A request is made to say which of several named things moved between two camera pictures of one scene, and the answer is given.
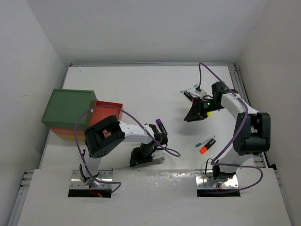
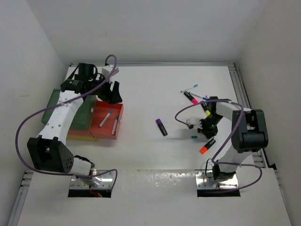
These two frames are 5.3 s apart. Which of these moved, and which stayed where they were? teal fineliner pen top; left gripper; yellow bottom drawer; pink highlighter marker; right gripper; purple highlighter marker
Moved: right gripper; left gripper
Stayed: purple highlighter marker; yellow bottom drawer; pink highlighter marker; teal fineliner pen top
